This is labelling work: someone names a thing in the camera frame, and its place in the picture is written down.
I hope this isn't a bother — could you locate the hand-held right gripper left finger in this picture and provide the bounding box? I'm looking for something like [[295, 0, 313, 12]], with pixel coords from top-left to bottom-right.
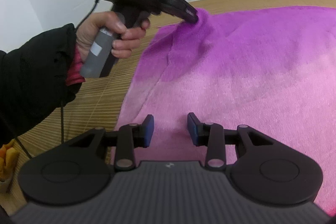
[[69, 114, 155, 171]]

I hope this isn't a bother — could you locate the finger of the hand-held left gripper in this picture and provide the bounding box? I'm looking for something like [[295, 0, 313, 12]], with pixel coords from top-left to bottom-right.
[[161, 0, 197, 13], [160, 5, 199, 24]]

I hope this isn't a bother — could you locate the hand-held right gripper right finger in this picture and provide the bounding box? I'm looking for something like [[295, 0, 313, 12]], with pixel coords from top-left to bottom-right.
[[187, 113, 273, 171]]

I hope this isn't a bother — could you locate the pink purple gradient fleece cloth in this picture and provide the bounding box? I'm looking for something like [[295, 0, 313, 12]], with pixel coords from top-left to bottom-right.
[[110, 5, 336, 219]]

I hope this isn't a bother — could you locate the person's left forearm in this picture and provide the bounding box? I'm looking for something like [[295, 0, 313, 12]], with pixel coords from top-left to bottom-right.
[[0, 23, 86, 153]]

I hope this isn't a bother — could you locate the person's left hand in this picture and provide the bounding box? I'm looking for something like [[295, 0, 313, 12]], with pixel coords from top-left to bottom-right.
[[76, 11, 151, 63]]

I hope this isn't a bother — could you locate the bamboo mat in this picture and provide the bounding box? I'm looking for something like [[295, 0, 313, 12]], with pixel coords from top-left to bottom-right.
[[13, 0, 336, 161]]

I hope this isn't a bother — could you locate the yellow cloth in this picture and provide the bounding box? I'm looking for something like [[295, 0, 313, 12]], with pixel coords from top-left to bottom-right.
[[4, 140, 20, 181]]

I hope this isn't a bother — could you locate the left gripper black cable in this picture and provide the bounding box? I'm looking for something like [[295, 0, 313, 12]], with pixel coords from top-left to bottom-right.
[[14, 0, 100, 160]]

